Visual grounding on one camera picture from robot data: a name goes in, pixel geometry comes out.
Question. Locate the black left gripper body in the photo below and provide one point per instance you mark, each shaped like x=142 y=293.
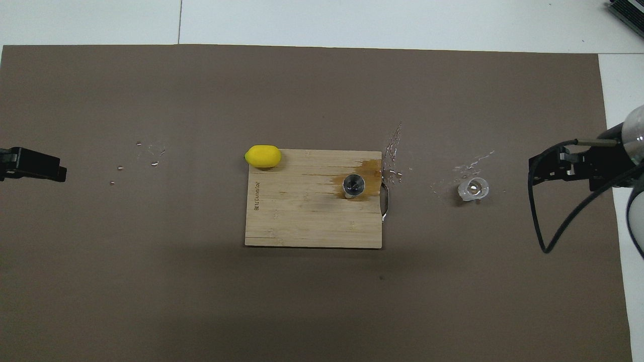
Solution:
x=5 y=163

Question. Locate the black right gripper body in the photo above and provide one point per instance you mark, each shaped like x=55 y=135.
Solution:
x=604 y=168

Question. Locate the clear faceted glass cup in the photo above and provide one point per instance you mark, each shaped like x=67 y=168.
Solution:
x=473 y=189

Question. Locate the steel double jigger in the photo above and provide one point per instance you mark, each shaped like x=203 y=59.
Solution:
x=354 y=185

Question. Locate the grey ribbed device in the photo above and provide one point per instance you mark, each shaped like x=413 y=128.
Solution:
x=631 y=11

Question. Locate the yellow lemon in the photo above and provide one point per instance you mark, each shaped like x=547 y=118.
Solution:
x=263 y=156

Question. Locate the bamboo cutting board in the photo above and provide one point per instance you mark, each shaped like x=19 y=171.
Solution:
x=302 y=211

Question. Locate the brown table mat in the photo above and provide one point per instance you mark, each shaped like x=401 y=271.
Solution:
x=302 y=75

